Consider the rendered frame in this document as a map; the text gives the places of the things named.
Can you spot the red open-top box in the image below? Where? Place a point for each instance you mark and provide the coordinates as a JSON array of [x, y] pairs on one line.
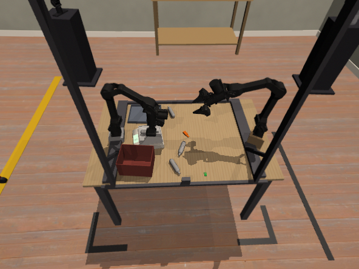
[[139, 159]]

